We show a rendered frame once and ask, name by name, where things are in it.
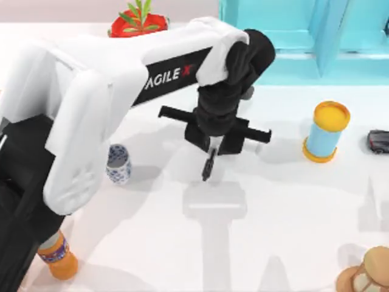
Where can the blue and white patterned cup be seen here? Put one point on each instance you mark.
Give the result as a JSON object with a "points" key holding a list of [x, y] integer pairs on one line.
{"points": [[119, 170]]}

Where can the blue can with yellow lid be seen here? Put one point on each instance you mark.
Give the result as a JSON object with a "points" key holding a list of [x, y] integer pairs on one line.
{"points": [[325, 137]]}

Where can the light blue rack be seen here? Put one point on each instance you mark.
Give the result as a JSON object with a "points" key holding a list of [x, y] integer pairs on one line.
{"points": [[298, 39]]}

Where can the red plant pot with plant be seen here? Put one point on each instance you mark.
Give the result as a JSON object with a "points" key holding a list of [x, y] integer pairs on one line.
{"points": [[133, 25]]}

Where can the black toy car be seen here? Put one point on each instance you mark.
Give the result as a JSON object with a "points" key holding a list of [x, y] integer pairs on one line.
{"points": [[379, 142]]}

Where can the orange bottle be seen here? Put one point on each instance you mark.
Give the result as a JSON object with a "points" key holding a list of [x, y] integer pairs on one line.
{"points": [[59, 261]]}

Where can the brown bread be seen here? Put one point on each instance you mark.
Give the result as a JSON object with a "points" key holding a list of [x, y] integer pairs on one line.
{"points": [[369, 273]]}

